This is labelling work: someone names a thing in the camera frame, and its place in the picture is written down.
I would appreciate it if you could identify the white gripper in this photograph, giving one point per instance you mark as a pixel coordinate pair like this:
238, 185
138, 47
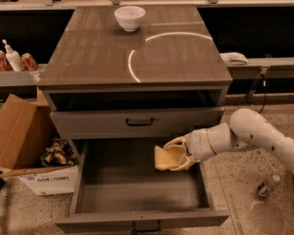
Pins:
198, 144

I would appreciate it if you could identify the yellow sponge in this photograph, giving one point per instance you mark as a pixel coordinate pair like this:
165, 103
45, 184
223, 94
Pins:
169, 159

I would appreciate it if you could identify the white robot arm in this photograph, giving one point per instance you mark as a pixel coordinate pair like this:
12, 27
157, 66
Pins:
245, 131

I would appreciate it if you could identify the open grey middle drawer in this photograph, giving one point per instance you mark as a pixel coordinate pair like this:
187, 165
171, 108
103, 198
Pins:
118, 188

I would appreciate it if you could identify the grey drawer cabinet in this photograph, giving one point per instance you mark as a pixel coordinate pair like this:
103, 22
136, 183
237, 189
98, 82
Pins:
170, 62

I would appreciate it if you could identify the closed grey upper drawer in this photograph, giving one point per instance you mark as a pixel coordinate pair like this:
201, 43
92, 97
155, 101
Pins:
134, 123

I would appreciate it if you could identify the clear plastic bottle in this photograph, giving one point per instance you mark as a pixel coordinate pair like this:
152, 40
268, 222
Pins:
267, 186

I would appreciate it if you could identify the folded white cloth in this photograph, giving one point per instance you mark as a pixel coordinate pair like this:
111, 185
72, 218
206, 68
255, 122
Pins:
234, 59

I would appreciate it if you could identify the white printed cardboard box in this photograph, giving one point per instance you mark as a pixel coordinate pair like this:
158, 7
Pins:
61, 181

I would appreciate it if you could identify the crumpled snack bags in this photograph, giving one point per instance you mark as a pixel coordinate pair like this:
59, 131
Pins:
59, 153

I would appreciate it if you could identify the white ceramic bowl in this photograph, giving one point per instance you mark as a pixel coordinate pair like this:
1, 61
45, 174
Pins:
129, 17

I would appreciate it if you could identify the brown cardboard box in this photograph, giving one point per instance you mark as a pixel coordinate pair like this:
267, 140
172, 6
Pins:
25, 130

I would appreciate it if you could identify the red can right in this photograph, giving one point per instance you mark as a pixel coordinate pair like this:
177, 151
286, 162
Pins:
29, 62

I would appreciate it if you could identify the red can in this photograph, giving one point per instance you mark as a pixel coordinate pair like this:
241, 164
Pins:
4, 64
29, 62

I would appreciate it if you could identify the white pump bottle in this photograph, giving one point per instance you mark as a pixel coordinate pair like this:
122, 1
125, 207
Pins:
13, 57

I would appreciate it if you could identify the red can left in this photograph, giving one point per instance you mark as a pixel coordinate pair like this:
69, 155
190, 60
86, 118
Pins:
4, 64

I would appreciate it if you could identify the grey wall shelf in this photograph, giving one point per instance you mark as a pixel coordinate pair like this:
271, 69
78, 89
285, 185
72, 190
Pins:
21, 78

